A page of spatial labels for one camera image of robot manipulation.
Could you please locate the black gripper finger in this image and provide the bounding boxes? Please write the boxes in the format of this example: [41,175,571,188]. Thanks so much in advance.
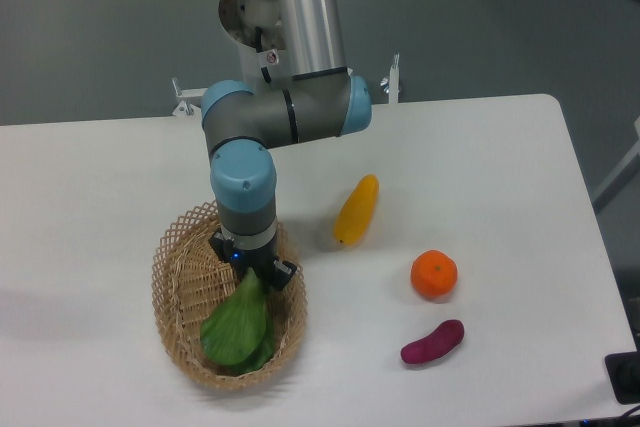
[269,258,297,291]
[209,231,234,265]

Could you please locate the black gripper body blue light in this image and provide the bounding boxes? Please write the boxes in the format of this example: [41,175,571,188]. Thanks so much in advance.
[223,236,277,290]

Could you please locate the green bok choy vegetable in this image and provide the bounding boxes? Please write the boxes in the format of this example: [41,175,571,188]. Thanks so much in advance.
[200,268,276,376]

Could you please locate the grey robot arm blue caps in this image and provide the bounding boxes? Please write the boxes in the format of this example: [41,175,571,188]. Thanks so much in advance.
[198,0,372,290]

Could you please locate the woven wicker basket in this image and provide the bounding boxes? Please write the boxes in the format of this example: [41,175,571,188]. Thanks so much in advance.
[151,202,307,390]

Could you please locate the yellow toy vegetable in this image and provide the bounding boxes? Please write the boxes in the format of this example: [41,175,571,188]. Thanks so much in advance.
[333,174,379,246]

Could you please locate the orange mandarin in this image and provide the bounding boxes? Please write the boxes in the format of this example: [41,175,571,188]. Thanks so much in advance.
[410,250,458,298]

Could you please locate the purple sweet potato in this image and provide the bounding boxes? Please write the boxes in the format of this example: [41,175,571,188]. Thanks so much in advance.
[400,319,465,365]

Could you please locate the white table leg right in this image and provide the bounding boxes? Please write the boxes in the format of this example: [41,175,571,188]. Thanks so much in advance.
[591,118,639,215]

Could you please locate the black device at table edge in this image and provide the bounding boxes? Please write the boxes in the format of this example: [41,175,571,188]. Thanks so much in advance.
[605,351,639,405]

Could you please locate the black cable on pedestal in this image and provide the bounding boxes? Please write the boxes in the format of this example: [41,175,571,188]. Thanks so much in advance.
[254,26,275,86]

